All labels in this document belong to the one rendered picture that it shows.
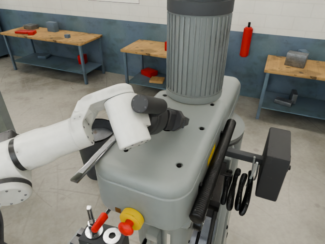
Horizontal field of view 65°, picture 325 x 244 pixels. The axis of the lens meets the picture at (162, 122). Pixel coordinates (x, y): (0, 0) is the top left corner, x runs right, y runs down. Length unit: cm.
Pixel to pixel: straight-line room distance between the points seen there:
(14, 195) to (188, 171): 36
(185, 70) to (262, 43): 415
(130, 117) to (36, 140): 17
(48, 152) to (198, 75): 50
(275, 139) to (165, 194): 59
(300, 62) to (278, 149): 350
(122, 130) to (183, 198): 22
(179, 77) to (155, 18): 454
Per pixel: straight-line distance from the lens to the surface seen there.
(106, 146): 67
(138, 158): 63
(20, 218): 322
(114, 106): 49
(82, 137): 49
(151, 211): 63
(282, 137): 108
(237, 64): 507
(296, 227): 311
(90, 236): 145
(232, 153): 109
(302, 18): 485
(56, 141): 50
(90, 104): 49
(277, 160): 97
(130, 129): 47
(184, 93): 85
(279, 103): 468
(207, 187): 69
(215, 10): 77
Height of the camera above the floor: 230
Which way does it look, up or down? 33 degrees down
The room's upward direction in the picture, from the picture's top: straight up
